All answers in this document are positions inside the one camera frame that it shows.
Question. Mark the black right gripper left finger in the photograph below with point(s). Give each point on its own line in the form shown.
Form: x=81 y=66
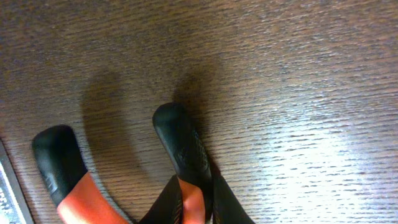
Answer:
x=168 y=208

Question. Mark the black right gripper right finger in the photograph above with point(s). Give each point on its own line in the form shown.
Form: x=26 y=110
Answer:
x=226 y=207

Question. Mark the silver adjustable wrench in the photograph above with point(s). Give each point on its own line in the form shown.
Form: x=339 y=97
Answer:
x=14 y=208

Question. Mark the orange black needle-nose pliers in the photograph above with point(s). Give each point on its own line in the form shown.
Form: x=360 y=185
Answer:
x=75 y=194

